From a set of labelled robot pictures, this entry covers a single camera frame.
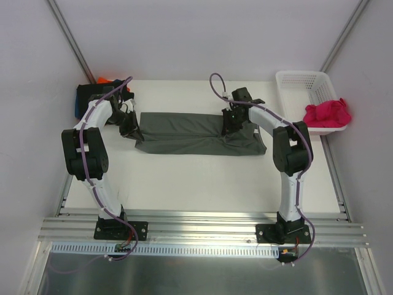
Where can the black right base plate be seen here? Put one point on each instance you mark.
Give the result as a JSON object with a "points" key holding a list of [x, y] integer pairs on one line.
{"points": [[268, 233]]}

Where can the folded blue t shirt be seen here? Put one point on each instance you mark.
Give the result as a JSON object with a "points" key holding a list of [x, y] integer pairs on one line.
{"points": [[76, 108]]}

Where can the aluminium corner frame post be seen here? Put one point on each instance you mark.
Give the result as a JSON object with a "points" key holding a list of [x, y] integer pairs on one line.
{"points": [[345, 33]]}

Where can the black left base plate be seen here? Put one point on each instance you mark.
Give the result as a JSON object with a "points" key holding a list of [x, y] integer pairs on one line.
{"points": [[111, 229]]}

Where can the aluminium mounting rail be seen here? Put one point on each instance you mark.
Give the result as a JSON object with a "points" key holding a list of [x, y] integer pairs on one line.
{"points": [[202, 228]]}

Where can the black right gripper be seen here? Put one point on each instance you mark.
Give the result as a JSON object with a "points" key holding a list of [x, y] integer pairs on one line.
{"points": [[231, 121]]}

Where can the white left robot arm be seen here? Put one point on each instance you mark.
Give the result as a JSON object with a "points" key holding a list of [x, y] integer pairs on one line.
{"points": [[86, 157]]}

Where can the pink t shirt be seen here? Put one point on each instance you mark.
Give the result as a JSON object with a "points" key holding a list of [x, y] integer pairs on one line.
{"points": [[329, 114]]}

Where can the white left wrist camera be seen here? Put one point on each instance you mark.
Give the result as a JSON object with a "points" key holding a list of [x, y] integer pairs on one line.
{"points": [[131, 104]]}

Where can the grey t shirt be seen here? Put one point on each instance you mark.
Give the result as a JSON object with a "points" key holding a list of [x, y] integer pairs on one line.
{"points": [[196, 134]]}

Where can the white plastic basket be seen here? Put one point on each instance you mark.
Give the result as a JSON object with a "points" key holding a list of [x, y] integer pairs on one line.
{"points": [[298, 89]]}

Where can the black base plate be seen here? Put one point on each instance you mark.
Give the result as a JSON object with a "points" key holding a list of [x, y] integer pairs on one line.
{"points": [[268, 233], [111, 229]]}

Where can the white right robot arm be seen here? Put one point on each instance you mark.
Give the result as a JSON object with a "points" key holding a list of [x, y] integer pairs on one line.
{"points": [[292, 157]]}

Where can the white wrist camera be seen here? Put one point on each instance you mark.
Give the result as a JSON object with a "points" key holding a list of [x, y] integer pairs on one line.
{"points": [[226, 97], [131, 104]]}

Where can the folded black t shirt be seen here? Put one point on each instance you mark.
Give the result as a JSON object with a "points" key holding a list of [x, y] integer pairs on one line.
{"points": [[93, 92]]}

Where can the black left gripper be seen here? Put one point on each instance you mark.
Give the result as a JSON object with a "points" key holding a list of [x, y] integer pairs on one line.
{"points": [[128, 125]]}

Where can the aluminium left frame post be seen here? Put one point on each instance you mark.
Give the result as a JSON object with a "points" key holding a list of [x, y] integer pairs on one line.
{"points": [[70, 39]]}

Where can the folded orange t shirt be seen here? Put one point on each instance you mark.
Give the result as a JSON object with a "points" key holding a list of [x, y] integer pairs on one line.
{"points": [[105, 83]]}

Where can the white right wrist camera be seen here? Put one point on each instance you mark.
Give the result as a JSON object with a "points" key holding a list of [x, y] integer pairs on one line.
{"points": [[226, 97]]}

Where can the white slotted cable duct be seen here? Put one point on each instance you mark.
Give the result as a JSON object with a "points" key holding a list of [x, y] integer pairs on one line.
{"points": [[169, 250]]}

